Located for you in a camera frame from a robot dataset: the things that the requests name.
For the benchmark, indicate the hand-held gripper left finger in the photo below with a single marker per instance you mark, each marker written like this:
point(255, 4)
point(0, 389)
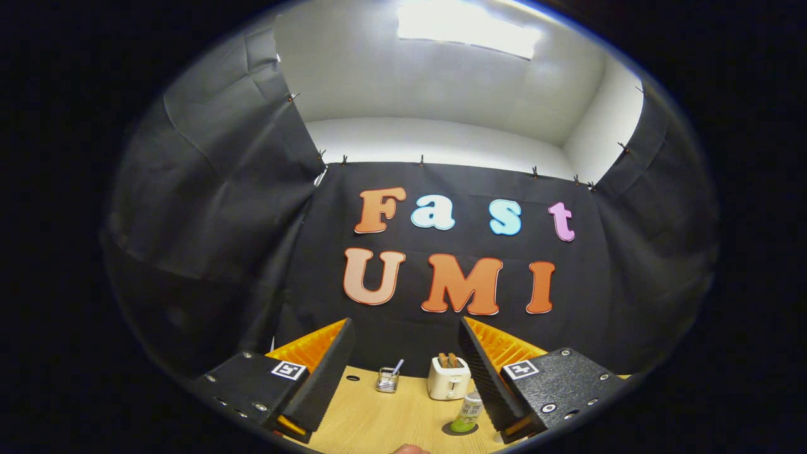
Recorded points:
point(325, 384)

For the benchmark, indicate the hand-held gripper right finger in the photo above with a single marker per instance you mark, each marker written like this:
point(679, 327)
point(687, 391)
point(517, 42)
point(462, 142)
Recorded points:
point(488, 384)

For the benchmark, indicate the clear juice bottle white label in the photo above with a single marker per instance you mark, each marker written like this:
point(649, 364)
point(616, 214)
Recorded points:
point(468, 413)

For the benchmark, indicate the white toaster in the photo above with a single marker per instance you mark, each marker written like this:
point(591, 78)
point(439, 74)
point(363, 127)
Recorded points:
point(447, 381)

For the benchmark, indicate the toast slice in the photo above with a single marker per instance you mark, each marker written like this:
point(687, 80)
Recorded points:
point(443, 360)
point(453, 360)

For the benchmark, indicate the wooden table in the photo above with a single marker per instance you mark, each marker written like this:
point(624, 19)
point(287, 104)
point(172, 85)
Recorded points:
point(378, 416)

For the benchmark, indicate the pen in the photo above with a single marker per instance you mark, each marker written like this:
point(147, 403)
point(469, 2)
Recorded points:
point(398, 367)

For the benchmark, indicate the black backdrop cloth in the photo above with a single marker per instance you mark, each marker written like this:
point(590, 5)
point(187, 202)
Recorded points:
point(328, 221)

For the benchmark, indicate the ceiling light panel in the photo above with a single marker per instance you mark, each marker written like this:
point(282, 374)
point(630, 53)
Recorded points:
point(466, 25)

